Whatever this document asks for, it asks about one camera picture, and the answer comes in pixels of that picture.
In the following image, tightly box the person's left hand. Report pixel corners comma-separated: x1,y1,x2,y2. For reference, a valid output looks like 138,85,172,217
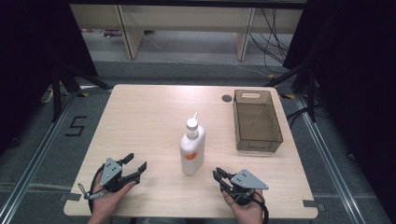
89,173,137,224

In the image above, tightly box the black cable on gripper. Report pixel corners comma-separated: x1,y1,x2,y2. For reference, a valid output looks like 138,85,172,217
88,163,106,215
252,189,270,224

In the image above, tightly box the person's right hand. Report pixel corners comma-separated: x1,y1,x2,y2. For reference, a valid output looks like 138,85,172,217
221,189,265,224

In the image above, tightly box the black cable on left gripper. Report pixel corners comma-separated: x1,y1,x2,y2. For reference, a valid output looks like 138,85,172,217
88,163,106,215

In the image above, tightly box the black metal stand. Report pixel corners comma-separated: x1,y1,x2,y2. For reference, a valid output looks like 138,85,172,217
50,62,114,122
263,59,318,123

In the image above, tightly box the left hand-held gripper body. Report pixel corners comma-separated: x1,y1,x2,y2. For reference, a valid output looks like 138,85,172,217
99,157,141,193

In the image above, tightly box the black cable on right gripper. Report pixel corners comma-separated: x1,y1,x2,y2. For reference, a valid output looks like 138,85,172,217
252,189,270,224

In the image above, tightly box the brown translucent plastic basket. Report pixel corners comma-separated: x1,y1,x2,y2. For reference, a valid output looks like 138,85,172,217
233,89,284,153

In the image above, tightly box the bundle of black cables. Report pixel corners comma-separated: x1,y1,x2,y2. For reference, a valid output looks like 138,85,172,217
248,7,290,75

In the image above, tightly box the white pump bottle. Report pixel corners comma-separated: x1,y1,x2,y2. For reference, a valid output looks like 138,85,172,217
178,111,206,176

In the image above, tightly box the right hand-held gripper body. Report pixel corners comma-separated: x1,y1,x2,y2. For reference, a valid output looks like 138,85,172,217
222,168,270,206

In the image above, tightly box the beige wooden desk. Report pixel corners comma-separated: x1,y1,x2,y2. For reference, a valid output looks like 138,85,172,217
69,3,304,62

